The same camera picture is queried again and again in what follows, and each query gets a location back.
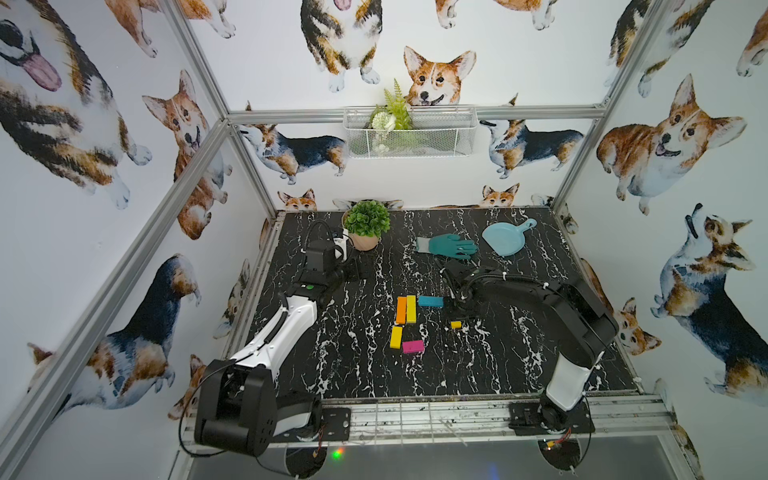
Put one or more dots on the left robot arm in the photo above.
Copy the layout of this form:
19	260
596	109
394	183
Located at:
239	409

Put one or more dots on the green potted plant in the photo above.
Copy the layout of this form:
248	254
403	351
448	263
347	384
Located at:
365	223

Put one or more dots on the teal rubber glove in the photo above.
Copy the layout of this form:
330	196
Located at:
447	245

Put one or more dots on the magenta block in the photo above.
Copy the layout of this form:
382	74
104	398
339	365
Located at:
413	347

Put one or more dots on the light blue dustpan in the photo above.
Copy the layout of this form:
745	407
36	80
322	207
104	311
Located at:
507	239

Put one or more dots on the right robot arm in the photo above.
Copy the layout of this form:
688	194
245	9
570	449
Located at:
573	313

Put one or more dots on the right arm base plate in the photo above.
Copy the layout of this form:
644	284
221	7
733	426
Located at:
535	419

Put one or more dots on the orange long block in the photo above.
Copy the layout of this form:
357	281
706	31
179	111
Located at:
401	311

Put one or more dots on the white wire basket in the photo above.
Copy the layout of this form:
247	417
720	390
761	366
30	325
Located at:
438	132

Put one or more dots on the cyan long block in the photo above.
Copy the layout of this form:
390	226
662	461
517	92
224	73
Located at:
430	302

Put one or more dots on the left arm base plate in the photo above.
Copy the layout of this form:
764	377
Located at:
331	424

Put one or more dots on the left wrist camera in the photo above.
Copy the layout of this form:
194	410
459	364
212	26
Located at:
341	247

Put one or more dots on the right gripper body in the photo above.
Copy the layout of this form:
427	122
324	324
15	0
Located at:
468	312

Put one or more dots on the fern and white flower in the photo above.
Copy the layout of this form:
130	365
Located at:
391	123

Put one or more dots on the small yellow block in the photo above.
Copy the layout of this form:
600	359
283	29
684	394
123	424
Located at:
396	337

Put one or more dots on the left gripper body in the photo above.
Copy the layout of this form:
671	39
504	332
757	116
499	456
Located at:
327	260

